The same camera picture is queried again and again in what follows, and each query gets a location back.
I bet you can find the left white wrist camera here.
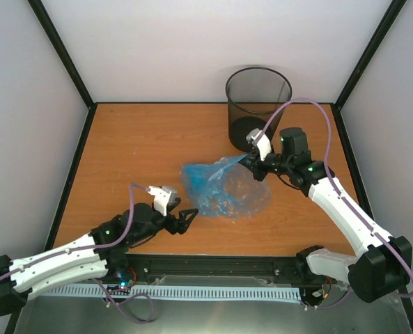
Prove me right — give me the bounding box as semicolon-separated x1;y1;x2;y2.
146;186;177;216

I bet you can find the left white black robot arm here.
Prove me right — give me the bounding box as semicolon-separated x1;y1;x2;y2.
0;198;198;317

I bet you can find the right black frame post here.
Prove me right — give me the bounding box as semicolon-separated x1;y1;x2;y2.
334;0;408;109

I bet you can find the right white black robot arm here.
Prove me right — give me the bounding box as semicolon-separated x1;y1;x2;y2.
240;127;412;303

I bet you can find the black mesh trash bin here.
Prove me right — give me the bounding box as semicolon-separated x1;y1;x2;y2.
225;66;293;152

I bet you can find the small green-lit circuit board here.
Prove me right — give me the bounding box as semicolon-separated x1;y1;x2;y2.
116;271;137;289

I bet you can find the light blue slotted cable duct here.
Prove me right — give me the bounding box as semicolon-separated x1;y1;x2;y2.
44;283;301;303

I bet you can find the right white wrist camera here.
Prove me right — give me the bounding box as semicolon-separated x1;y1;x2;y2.
246;128;272;161

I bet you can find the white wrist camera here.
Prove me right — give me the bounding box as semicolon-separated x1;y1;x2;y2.
246;128;272;161
146;186;177;216

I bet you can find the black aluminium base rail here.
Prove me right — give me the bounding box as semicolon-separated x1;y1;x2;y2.
127;254;298;280

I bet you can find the black frame post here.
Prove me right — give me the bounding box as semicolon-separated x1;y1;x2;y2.
27;0;98;109
334;0;408;109

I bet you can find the left black frame post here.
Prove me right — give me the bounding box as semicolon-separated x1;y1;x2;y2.
27;0;98;109

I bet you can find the blue translucent trash bag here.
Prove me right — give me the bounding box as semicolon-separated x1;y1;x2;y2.
180;154;272;218

